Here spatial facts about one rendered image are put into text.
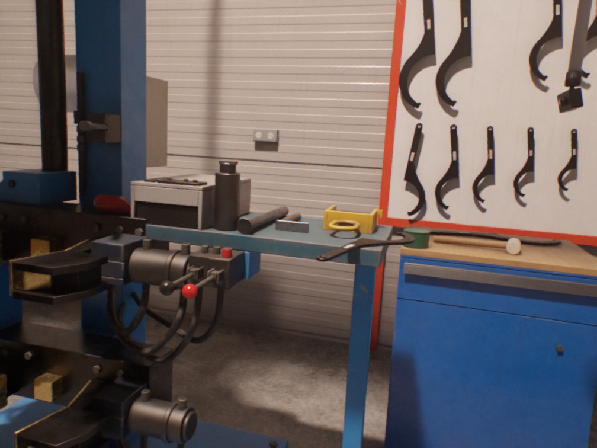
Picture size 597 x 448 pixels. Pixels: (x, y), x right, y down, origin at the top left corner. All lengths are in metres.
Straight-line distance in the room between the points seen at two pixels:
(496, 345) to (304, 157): 1.72
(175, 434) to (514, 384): 1.25
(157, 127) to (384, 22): 1.54
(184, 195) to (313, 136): 1.82
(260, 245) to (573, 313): 1.19
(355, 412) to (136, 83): 1.36
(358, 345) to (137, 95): 1.17
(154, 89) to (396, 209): 1.61
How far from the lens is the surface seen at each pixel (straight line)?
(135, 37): 1.93
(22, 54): 4.33
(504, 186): 3.10
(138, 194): 1.54
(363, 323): 1.57
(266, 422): 2.53
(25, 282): 1.42
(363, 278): 1.53
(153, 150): 2.34
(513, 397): 2.16
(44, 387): 1.88
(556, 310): 2.05
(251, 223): 1.40
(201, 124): 3.46
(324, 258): 1.15
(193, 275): 1.32
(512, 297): 2.01
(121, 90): 1.83
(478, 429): 2.21
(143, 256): 1.45
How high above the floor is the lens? 1.34
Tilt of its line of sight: 9 degrees down
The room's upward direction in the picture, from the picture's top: 3 degrees clockwise
